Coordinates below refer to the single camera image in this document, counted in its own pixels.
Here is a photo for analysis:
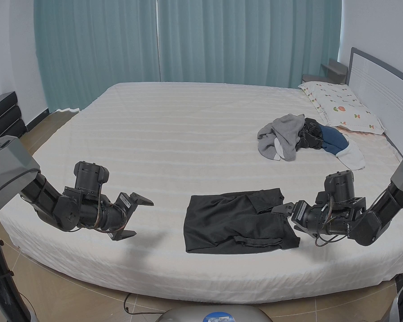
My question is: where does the grey garment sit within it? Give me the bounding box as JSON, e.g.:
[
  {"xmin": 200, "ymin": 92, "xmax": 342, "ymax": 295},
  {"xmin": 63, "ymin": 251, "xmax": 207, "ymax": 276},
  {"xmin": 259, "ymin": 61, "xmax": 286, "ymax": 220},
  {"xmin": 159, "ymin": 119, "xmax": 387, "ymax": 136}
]
[{"xmin": 257, "ymin": 113, "xmax": 305, "ymax": 162}]

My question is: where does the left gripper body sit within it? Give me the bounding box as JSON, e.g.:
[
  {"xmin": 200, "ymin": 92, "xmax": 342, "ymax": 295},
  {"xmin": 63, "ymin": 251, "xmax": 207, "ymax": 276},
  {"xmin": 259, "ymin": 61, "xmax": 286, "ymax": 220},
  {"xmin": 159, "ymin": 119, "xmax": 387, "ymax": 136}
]
[{"xmin": 102, "ymin": 192, "xmax": 139, "ymax": 241}]

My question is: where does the black glossy garment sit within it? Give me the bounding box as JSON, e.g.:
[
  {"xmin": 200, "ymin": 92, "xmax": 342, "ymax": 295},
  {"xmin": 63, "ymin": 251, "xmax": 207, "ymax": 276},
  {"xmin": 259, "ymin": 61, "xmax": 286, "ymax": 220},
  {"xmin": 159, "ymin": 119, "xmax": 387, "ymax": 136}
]
[{"xmin": 296, "ymin": 118, "xmax": 324, "ymax": 151}]

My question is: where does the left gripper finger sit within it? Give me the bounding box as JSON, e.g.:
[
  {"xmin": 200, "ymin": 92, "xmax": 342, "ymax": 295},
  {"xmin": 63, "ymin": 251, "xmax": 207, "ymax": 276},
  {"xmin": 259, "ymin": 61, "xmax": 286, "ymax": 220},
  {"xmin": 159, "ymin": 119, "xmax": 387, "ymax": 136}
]
[
  {"xmin": 112, "ymin": 229, "xmax": 137, "ymax": 241},
  {"xmin": 130, "ymin": 192, "xmax": 154, "ymax": 208}
]

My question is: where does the black T-shirt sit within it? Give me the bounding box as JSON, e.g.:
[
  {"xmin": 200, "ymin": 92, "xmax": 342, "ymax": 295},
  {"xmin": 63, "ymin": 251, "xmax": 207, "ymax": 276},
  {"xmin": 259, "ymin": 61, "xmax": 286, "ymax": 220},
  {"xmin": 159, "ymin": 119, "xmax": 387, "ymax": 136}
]
[{"xmin": 183, "ymin": 188, "xmax": 301, "ymax": 254}]

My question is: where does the white printed pillow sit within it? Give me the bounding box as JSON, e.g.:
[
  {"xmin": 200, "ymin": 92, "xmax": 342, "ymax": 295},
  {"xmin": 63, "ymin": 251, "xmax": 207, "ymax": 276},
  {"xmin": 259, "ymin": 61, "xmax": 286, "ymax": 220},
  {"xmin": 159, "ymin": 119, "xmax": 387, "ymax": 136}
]
[{"xmin": 298, "ymin": 81, "xmax": 386, "ymax": 135}]

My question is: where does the dark blue garment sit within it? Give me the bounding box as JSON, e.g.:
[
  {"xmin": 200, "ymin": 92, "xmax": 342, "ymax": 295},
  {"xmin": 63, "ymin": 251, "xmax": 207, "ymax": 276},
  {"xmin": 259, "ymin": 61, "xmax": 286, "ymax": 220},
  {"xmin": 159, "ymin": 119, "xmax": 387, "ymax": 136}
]
[{"xmin": 319, "ymin": 125, "xmax": 350, "ymax": 156}]

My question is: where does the white garment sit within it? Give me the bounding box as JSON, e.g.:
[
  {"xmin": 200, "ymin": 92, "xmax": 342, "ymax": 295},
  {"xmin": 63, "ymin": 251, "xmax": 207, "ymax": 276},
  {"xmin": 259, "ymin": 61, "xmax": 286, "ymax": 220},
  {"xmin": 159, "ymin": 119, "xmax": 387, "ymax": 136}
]
[{"xmin": 336, "ymin": 142, "xmax": 365, "ymax": 171}]

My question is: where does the bed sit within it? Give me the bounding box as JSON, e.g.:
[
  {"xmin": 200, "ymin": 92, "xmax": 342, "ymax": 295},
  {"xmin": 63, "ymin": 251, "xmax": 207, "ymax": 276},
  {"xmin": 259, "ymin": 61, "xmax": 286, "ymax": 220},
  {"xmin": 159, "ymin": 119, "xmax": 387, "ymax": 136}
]
[{"xmin": 0, "ymin": 47, "xmax": 403, "ymax": 306}]

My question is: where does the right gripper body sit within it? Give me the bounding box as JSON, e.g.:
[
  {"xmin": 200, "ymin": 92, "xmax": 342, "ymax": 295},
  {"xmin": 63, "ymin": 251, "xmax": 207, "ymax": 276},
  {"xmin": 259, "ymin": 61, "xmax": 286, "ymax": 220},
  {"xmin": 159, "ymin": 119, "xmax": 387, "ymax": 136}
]
[{"xmin": 292, "ymin": 200, "xmax": 324, "ymax": 235}]

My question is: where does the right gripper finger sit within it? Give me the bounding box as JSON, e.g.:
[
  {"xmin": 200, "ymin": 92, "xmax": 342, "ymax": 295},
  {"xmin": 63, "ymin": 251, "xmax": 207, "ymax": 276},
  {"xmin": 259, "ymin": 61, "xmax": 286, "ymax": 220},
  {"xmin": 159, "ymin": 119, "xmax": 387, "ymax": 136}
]
[{"xmin": 271, "ymin": 203, "xmax": 298, "ymax": 216}]

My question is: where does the black cable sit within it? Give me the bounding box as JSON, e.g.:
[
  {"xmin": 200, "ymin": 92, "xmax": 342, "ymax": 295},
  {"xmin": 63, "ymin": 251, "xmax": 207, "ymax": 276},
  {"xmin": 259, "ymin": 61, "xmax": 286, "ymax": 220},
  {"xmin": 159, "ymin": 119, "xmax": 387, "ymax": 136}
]
[
  {"xmin": 315, "ymin": 233, "xmax": 346, "ymax": 247},
  {"xmin": 124, "ymin": 293, "xmax": 162, "ymax": 315}
]

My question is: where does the blue-green curtain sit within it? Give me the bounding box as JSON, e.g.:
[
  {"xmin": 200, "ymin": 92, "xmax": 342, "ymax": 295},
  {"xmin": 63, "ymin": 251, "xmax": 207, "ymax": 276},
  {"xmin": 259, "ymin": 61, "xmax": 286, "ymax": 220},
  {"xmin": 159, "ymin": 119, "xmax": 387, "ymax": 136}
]
[
  {"xmin": 34, "ymin": 0, "xmax": 162, "ymax": 111},
  {"xmin": 157, "ymin": 0, "xmax": 342, "ymax": 88}
]

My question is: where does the grey bedside table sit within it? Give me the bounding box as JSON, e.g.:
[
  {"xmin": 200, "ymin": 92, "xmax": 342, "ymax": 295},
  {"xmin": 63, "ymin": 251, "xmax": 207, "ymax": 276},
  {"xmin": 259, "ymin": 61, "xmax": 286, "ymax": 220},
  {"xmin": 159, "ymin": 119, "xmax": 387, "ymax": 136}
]
[{"xmin": 302, "ymin": 58, "xmax": 348, "ymax": 85}]

